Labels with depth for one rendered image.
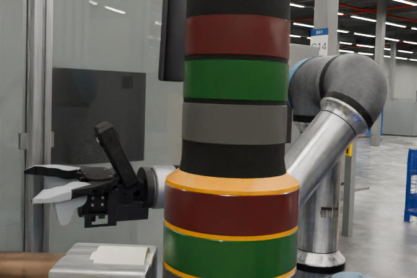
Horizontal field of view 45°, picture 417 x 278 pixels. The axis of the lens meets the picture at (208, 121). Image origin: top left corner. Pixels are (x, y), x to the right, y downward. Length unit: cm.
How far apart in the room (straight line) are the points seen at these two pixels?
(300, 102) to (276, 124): 85
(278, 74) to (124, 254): 7
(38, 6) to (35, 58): 9
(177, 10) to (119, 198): 70
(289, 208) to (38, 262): 8
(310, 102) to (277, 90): 84
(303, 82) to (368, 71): 14
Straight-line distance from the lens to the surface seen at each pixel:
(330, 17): 712
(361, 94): 88
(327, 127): 86
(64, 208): 80
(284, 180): 16
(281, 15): 16
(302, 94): 100
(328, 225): 104
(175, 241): 16
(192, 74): 15
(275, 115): 15
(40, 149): 98
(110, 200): 84
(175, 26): 18
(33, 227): 100
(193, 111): 15
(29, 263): 18
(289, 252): 16
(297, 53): 483
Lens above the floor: 160
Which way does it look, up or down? 3 degrees down
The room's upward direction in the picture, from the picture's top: 2 degrees clockwise
